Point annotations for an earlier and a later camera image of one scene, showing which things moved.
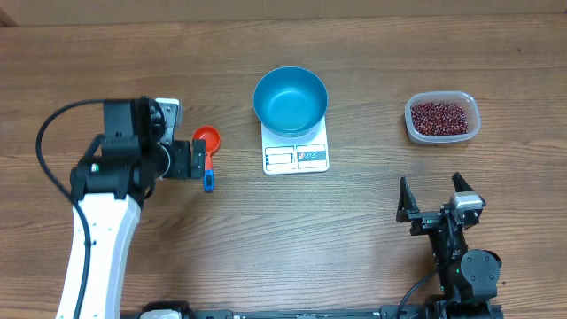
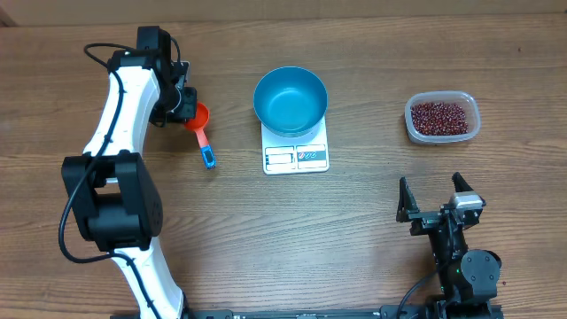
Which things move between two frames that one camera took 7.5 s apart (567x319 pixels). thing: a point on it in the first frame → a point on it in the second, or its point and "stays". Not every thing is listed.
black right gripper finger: (407, 203) stays
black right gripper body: (433, 217) stays
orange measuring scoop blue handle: (213, 139) → (198, 124)
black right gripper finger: (460, 184) stays
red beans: (438, 119) stays
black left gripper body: (179, 155) → (187, 105)
